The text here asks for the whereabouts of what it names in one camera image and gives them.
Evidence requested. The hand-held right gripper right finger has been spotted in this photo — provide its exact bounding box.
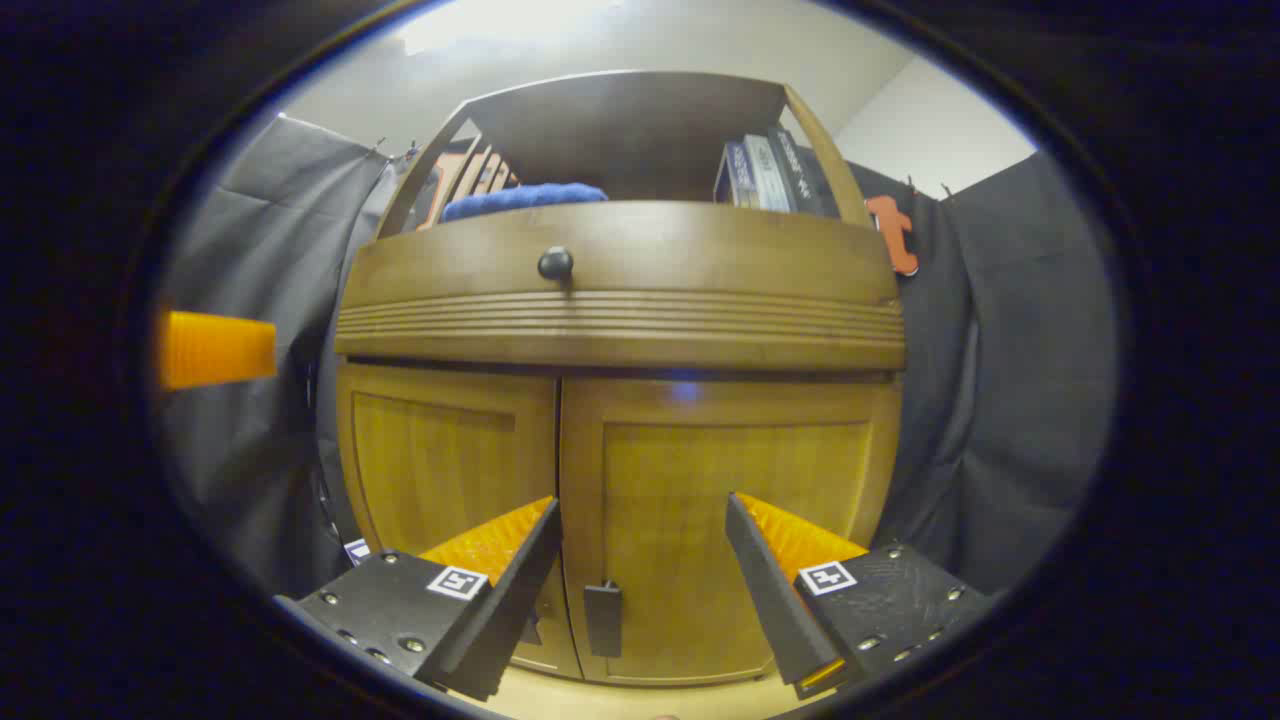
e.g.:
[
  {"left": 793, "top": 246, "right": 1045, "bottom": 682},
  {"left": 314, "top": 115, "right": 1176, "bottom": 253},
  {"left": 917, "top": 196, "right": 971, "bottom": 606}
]
[{"left": 724, "top": 491, "right": 993, "bottom": 701}]

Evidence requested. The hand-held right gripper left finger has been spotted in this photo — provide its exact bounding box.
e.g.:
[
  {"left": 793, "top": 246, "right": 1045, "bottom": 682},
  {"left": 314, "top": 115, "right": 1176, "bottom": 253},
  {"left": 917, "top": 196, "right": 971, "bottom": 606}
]
[{"left": 296, "top": 496, "right": 563, "bottom": 703}]

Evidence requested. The black door handle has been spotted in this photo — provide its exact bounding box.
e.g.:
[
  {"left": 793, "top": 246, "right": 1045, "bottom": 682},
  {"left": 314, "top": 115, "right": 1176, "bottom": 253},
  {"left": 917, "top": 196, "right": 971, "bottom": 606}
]
[{"left": 584, "top": 580, "right": 624, "bottom": 659}]

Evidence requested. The wooden cabinet door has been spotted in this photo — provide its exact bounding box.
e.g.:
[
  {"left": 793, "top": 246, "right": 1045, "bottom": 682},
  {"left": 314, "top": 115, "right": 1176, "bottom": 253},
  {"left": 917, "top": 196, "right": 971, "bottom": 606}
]
[
  {"left": 558, "top": 375, "right": 901, "bottom": 689},
  {"left": 337, "top": 362, "right": 584, "bottom": 681}
]

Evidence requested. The wooden double-door shoe cabinet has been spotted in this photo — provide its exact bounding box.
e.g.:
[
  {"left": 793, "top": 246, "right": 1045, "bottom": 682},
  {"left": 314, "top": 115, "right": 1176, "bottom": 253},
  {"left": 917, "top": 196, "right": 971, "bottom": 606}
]
[{"left": 333, "top": 70, "right": 907, "bottom": 691}]

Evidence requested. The wooden cabinet drawer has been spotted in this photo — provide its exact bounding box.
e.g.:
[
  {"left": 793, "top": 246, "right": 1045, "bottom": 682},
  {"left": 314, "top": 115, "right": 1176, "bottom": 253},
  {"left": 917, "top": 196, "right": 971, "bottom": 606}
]
[{"left": 334, "top": 200, "right": 907, "bottom": 374}]

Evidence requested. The wooden slatted rack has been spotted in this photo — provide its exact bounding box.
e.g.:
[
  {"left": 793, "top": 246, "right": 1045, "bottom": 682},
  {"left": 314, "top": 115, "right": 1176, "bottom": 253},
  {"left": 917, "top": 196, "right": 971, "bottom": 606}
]
[{"left": 415, "top": 140, "right": 522, "bottom": 232}]

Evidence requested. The black backdrop cloth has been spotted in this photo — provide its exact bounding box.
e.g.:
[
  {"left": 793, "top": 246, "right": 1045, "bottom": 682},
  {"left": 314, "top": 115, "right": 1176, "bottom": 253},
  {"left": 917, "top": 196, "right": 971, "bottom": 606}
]
[{"left": 158, "top": 113, "right": 1117, "bottom": 603}]

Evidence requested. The blue folded towel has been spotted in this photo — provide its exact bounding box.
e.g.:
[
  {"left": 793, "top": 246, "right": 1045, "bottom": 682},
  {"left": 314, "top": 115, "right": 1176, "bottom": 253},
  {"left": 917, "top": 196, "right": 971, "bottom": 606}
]
[{"left": 440, "top": 182, "right": 610, "bottom": 224}]

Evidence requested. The grey book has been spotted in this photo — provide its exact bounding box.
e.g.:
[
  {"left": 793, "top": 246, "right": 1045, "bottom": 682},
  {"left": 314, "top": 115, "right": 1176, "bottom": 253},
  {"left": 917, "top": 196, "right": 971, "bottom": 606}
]
[{"left": 745, "top": 133, "right": 797, "bottom": 214}]

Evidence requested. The black book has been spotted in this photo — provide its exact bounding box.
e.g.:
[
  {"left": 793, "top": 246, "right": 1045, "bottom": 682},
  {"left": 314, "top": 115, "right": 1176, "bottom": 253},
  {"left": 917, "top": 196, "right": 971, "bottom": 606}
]
[{"left": 768, "top": 125, "right": 842, "bottom": 220}]

